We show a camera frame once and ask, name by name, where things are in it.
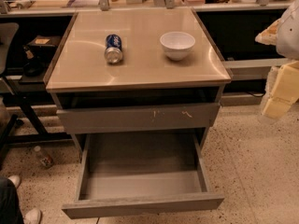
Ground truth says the grey drawer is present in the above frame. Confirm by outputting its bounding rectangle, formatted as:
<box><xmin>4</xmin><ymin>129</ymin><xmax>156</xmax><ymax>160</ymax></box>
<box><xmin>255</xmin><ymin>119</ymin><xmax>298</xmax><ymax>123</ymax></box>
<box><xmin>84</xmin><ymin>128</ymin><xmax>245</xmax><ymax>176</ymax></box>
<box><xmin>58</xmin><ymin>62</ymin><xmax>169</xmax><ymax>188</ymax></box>
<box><xmin>62</xmin><ymin>130</ymin><xmax>224</xmax><ymax>219</ymax></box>
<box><xmin>57</xmin><ymin>103</ymin><xmax>220</xmax><ymax>134</ymax></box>

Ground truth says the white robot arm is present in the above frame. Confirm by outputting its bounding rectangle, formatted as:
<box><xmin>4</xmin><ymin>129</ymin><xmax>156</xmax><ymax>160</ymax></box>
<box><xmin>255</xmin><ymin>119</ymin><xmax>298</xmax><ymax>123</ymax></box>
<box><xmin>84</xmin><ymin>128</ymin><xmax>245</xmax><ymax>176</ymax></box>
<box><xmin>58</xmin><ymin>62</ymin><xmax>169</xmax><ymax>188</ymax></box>
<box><xmin>255</xmin><ymin>0</ymin><xmax>299</xmax><ymax>124</ymax></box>

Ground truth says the grey drawer cabinet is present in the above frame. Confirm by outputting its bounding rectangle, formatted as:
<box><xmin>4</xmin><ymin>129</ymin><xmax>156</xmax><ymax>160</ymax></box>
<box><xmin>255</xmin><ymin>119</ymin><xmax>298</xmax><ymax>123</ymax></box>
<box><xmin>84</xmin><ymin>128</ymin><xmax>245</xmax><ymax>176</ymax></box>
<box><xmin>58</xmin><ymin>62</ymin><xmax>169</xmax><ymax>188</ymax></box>
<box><xmin>46</xmin><ymin>8</ymin><xmax>231</xmax><ymax>149</ymax></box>

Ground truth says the grey top drawer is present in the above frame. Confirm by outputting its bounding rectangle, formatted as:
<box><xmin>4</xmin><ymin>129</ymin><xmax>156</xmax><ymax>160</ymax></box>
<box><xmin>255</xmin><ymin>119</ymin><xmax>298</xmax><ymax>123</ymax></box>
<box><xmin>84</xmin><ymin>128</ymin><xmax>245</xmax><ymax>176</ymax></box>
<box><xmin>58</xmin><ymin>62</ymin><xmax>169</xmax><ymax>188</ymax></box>
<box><xmin>57</xmin><ymin>103</ymin><xmax>220</xmax><ymax>134</ymax></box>

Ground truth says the white bowl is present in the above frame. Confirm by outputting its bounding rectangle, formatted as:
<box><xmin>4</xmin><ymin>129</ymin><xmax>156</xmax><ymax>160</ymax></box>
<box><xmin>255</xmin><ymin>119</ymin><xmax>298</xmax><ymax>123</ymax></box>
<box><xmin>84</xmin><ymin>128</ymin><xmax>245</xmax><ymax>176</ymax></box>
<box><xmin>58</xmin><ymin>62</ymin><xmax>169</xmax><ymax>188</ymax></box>
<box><xmin>160</xmin><ymin>32</ymin><xmax>195</xmax><ymax>61</ymax></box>

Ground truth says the blue soda can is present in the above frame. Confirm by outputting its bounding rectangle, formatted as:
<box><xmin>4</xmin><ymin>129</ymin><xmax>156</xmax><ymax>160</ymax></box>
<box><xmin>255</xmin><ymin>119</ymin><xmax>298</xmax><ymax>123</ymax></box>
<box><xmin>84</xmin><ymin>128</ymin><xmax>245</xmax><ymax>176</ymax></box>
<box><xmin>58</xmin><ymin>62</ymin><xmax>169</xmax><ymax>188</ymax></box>
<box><xmin>105</xmin><ymin>34</ymin><xmax>123</xmax><ymax>63</ymax></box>

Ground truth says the black box with label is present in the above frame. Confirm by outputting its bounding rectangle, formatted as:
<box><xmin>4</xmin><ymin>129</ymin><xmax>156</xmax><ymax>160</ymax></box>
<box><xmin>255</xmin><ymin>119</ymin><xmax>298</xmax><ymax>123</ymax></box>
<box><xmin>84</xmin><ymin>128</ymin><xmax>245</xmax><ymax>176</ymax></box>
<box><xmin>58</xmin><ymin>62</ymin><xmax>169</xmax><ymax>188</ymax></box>
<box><xmin>28</xmin><ymin>35</ymin><xmax>61</xmax><ymax>57</ymax></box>

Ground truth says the plastic bottle on floor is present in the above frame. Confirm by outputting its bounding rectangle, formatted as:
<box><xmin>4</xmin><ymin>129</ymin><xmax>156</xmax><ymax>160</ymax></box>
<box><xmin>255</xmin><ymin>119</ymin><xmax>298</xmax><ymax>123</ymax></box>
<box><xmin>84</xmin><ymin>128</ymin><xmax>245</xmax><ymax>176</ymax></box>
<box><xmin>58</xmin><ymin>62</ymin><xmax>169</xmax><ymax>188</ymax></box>
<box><xmin>34</xmin><ymin>146</ymin><xmax>53</xmax><ymax>168</ymax></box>

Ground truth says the white shoe lower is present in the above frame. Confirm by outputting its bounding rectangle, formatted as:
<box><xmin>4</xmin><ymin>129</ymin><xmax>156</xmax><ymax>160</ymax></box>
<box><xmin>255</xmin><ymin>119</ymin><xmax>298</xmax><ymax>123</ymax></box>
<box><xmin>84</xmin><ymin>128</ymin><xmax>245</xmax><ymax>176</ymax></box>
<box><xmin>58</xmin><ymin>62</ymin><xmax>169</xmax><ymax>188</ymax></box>
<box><xmin>23</xmin><ymin>208</ymin><xmax>42</xmax><ymax>224</ymax></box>

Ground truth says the white shoe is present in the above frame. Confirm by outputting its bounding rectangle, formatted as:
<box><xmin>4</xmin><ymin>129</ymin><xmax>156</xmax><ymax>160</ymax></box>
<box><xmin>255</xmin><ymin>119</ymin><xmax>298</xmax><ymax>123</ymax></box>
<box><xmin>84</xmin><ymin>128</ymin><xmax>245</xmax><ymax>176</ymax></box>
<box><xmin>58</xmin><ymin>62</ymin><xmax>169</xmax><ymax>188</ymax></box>
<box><xmin>23</xmin><ymin>208</ymin><xmax>42</xmax><ymax>224</ymax></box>
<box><xmin>8</xmin><ymin>175</ymin><xmax>21</xmax><ymax>188</ymax></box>

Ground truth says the white shoe upper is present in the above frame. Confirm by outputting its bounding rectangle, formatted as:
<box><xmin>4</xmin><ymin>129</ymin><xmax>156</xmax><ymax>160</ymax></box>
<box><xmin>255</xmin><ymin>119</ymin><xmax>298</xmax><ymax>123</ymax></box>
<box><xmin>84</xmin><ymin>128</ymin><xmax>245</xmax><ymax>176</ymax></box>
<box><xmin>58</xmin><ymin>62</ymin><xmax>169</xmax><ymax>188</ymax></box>
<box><xmin>8</xmin><ymin>175</ymin><xmax>21</xmax><ymax>188</ymax></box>

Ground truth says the dark trouser leg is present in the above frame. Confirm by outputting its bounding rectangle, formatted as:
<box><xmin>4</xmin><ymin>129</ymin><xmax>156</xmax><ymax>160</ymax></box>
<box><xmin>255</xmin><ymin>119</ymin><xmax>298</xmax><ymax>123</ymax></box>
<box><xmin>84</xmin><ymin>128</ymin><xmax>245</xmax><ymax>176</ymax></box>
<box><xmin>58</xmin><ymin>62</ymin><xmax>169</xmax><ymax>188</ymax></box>
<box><xmin>0</xmin><ymin>176</ymin><xmax>24</xmax><ymax>224</ymax></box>

